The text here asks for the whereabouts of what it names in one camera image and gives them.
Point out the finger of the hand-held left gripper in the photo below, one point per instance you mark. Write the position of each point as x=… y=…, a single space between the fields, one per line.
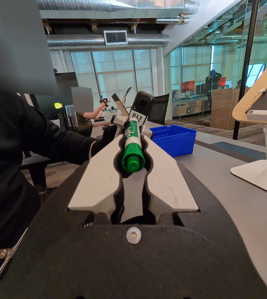
x=119 y=124
x=147 y=132

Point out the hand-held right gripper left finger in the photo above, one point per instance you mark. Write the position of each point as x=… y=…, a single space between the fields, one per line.
x=94 y=187

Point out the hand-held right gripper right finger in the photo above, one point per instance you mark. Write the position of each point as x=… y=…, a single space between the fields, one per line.
x=170 y=187

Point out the green dry-erase marker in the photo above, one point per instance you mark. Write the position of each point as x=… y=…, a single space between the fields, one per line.
x=133 y=145

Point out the blue plastic bin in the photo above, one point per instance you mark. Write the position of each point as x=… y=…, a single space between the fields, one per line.
x=175 y=140

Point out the person's left forearm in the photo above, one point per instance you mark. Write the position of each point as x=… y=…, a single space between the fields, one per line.
x=63 y=140

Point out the person's left hand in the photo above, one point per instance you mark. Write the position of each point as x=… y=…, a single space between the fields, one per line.
x=104 y=139

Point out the black office chair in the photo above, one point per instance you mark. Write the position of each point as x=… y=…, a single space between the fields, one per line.
x=159 y=110

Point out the orange 3D printer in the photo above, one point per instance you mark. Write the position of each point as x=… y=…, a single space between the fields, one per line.
x=188 y=86
x=222 y=82

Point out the large black monitor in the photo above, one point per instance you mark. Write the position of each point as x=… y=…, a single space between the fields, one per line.
x=59 y=98

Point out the white vent grille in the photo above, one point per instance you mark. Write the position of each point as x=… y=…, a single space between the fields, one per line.
x=115 y=37

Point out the large cardboard box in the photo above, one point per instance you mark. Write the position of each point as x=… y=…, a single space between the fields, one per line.
x=223 y=110

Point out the white board stand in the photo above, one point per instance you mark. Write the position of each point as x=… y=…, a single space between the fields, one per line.
x=264 y=173

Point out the black round-top pole stand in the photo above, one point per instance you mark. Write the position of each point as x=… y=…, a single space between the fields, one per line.
x=245 y=65

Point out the silver ventilation duct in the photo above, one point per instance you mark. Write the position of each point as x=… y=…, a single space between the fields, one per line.
x=77 y=41
x=100 y=8

